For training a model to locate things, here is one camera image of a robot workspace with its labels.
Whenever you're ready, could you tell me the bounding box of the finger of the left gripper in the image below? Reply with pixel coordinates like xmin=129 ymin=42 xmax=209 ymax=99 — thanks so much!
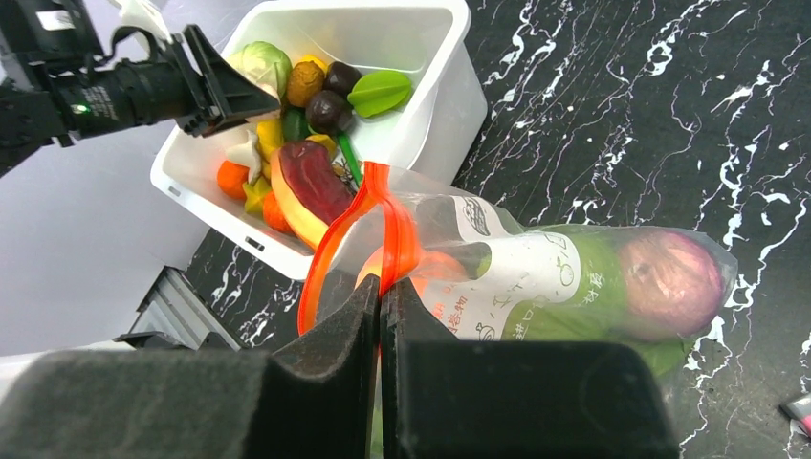
xmin=180 ymin=24 xmax=281 ymax=137

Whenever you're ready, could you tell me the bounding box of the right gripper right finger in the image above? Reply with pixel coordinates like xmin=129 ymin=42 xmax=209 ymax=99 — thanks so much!
xmin=380 ymin=281 xmax=680 ymax=458

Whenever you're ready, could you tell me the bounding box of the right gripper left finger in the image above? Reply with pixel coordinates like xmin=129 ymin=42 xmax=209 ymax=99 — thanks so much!
xmin=1 ymin=276 xmax=380 ymax=458

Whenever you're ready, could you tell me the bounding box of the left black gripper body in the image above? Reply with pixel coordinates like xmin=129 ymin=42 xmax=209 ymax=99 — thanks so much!
xmin=1 ymin=1 xmax=197 ymax=174

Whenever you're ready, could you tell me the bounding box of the clear zip top bag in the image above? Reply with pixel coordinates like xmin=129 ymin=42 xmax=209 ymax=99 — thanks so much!
xmin=297 ymin=163 xmax=738 ymax=340

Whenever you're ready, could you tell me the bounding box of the red onion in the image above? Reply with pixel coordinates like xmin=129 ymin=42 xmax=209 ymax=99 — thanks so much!
xmin=618 ymin=229 xmax=725 ymax=341

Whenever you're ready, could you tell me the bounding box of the pale green cabbage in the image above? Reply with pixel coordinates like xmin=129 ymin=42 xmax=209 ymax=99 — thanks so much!
xmin=226 ymin=41 xmax=293 ymax=99

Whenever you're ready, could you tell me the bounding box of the white mushroom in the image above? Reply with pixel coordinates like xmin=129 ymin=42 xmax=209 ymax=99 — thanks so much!
xmin=226 ymin=130 xmax=262 ymax=185

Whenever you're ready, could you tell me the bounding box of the brown kiwi fruit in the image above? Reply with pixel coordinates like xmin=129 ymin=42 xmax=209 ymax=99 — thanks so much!
xmin=286 ymin=61 xmax=325 ymax=108

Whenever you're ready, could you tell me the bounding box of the orange tangerine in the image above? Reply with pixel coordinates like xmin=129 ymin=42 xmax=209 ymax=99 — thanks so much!
xmin=216 ymin=161 xmax=250 ymax=201

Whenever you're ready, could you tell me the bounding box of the dark mangosteen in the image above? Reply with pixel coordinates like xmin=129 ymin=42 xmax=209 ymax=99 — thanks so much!
xmin=305 ymin=90 xmax=353 ymax=136
xmin=322 ymin=61 xmax=362 ymax=98

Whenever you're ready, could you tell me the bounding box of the yellow star fruit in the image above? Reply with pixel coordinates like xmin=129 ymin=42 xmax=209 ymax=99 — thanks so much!
xmin=242 ymin=176 xmax=272 ymax=217

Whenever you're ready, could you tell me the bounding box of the green star fruit slice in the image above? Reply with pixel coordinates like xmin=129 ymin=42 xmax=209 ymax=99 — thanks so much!
xmin=347 ymin=70 xmax=413 ymax=119

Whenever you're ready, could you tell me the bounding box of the white plastic bin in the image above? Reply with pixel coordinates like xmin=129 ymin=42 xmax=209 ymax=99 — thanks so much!
xmin=150 ymin=1 xmax=488 ymax=280

